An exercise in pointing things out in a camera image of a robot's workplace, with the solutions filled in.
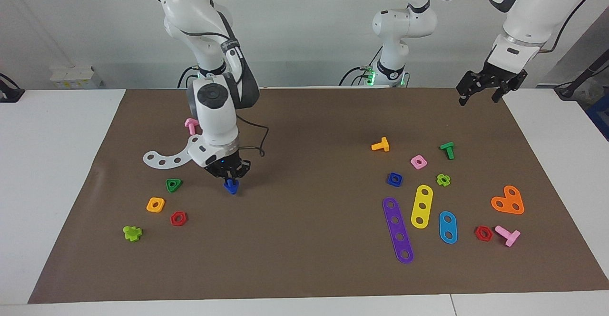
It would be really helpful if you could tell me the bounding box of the white curved perforated strip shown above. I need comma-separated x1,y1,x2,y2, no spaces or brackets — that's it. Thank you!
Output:
143,135,203,169

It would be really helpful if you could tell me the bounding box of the brown table mat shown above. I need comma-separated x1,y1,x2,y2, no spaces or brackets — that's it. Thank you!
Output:
28,87,609,304

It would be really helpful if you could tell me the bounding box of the blue crate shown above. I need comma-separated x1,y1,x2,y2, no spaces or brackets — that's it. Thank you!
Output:
586,92,609,141

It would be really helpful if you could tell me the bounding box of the orange three-hole corner plate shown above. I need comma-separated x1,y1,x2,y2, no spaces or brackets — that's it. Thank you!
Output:
491,185,525,215

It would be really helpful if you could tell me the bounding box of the yellow three-hole strip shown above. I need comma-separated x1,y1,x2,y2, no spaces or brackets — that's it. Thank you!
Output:
411,185,434,229

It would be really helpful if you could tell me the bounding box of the blue two-hole strip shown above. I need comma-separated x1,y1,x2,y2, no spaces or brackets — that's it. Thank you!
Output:
438,211,458,245

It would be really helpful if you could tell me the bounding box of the purple four-hole strip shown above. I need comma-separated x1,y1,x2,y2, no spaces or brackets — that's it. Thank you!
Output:
382,197,414,264

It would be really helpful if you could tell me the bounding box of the white power strip box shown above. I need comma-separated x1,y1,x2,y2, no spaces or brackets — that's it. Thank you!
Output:
50,66,101,89

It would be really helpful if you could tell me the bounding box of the black clamp device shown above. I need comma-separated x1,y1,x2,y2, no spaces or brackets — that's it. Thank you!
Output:
0,72,25,103

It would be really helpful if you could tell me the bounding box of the black base cable bundle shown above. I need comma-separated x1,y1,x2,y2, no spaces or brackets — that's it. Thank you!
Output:
177,66,200,88
339,66,376,87

